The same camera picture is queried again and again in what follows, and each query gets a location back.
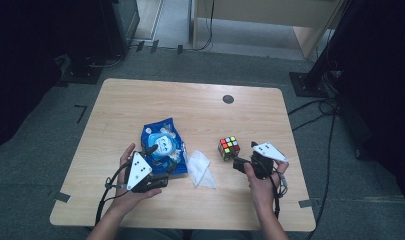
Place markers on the person's right hand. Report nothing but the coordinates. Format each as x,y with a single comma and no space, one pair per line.
263,193

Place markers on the light wooden furniture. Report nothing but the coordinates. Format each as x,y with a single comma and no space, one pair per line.
266,13

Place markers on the dark curtain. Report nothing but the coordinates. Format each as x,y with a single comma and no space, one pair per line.
383,83
20,66

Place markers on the black metal stand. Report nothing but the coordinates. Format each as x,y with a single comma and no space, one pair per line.
308,85

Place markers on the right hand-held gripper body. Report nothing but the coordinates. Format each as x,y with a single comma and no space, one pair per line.
263,163

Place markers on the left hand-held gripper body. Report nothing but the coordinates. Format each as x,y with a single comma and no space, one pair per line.
138,173

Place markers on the dark round table grommet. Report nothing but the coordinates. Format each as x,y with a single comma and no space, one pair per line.
228,99

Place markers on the person's left hand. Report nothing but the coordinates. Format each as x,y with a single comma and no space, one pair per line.
123,198

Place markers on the white wet wipe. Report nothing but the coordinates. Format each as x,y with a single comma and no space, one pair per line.
200,168

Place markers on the multicoloured puzzle cube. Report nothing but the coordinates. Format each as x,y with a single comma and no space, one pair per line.
229,148

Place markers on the black stand base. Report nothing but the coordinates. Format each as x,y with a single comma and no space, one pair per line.
81,71

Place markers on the blue wet wipes packet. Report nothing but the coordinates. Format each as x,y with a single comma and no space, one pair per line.
170,133

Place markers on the black cabinet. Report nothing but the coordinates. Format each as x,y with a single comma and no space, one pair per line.
120,23

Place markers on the grey tape piece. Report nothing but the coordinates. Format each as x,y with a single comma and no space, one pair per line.
305,203
62,197

